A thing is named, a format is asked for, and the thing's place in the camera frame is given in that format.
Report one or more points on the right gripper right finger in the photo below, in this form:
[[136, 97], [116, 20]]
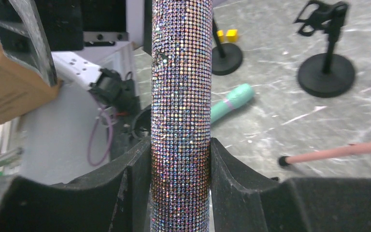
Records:
[[246, 201]]

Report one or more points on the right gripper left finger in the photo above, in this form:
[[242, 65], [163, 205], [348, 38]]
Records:
[[112, 198]]

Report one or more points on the mint green toy microphone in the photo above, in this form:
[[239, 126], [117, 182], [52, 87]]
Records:
[[235, 99]]

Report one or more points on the black round-base mic stand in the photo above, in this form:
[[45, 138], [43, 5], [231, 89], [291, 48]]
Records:
[[226, 57], [325, 75]]

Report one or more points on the glittery rhinestone microphone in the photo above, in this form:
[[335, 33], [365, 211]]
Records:
[[181, 115]]

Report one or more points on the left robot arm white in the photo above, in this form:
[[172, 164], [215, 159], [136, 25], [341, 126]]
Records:
[[43, 35]]

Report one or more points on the pink music stand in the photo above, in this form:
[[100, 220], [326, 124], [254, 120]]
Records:
[[351, 149]]

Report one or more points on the cardboard box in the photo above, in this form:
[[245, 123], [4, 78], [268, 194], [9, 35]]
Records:
[[21, 89]]

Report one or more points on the yellow cube left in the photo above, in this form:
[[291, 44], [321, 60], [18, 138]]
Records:
[[232, 35]]

